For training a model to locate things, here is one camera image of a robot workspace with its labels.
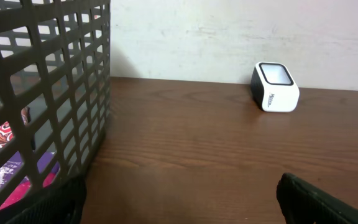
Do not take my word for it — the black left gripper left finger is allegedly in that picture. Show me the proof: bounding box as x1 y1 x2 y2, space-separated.
0 175 87 224

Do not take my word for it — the orange chocolate bar wrapper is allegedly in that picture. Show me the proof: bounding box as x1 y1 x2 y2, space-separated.
0 106 30 149

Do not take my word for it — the white barcode scanner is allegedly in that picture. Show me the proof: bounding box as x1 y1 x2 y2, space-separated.
250 62 300 113

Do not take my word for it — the dark grey plastic basket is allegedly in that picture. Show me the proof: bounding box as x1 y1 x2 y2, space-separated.
0 0 111 206

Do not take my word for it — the purple red snack packet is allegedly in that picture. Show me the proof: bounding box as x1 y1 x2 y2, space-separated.
0 152 60 210

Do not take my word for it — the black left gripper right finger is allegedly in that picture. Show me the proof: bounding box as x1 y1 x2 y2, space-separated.
276 172 358 224

